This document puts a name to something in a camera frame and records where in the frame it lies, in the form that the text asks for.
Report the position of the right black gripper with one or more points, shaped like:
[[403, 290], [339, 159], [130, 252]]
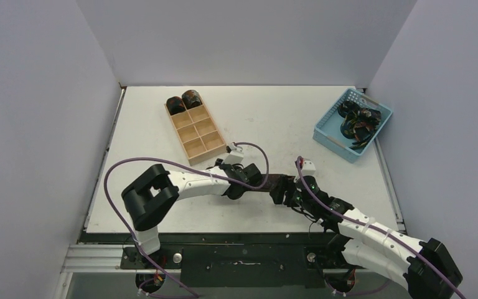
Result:
[[289, 188]]

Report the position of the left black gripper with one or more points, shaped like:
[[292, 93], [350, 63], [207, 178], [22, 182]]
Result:
[[219, 162]]

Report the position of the wooden compartment tray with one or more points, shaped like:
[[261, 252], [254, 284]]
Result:
[[198, 134]]

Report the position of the blue plastic basket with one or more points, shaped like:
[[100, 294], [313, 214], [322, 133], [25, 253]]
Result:
[[327, 129]]

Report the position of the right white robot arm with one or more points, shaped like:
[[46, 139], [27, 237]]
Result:
[[425, 269]]

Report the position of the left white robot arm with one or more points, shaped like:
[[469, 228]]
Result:
[[151, 195]]

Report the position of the colourful ties pile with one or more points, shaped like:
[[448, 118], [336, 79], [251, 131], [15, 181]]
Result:
[[360, 124]]

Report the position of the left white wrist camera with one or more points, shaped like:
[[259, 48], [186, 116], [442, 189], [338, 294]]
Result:
[[235, 154]]

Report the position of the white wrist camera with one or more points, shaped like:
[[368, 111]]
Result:
[[235, 154], [306, 167]]

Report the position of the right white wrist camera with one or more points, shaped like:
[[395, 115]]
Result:
[[306, 167]]

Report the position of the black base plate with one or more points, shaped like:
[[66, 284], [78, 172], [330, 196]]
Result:
[[239, 260]]

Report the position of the aluminium frame rail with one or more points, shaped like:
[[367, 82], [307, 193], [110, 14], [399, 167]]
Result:
[[96, 259]]

